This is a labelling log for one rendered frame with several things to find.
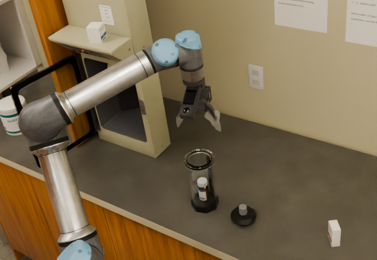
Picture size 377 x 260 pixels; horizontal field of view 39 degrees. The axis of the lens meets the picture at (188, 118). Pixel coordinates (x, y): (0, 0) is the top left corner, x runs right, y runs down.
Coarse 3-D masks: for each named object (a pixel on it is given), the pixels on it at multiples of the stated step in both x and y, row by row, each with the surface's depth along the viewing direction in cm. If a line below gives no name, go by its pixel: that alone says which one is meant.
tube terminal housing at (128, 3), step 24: (72, 0) 201; (96, 0) 193; (120, 0) 187; (144, 0) 195; (72, 24) 209; (120, 24) 193; (144, 24) 198; (144, 48) 202; (144, 96) 209; (144, 120) 217; (120, 144) 236; (144, 144) 226; (168, 144) 233
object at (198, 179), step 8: (192, 152) 192; (200, 152) 192; (208, 152) 190; (184, 160) 188; (192, 160) 193; (200, 160) 195; (208, 160) 193; (192, 168) 185; (200, 168) 184; (208, 168) 187; (192, 176) 189; (200, 176) 188; (208, 176) 189; (192, 184) 192; (200, 184) 190; (208, 184) 191; (192, 192) 195; (200, 192) 192; (208, 192) 193; (216, 192) 198; (192, 200) 199; (200, 200) 195; (208, 200) 195; (216, 200) 198
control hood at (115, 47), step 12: (60, 36) 202; (72, 36) 201; (84, 36) 200; (108, 36) 197; (120, 36) 196; (84, 48) 194; (96, 48) 191; (108, 48) 189; (120, 48) 190; (132, 48) 196; (120, 60) 194
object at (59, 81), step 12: (60, 72) 213; (72, 72) 218; (36, 84) 207; (48, 84) 211; (60, 84) 215; (72, 84) 220; (24, 96) 205; (36, 96) 209; (84, 120) 231; (72, 132) 228; (84, 132) 233
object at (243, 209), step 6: (234, 210) 192; (240, 210) 189; (246, 210) 189; (252, 210) 191; (234, 216) 190; (240, 216) 190; (246, 216) 189; (252, 216) 189; (240, 222) 188; (246, 222) 188
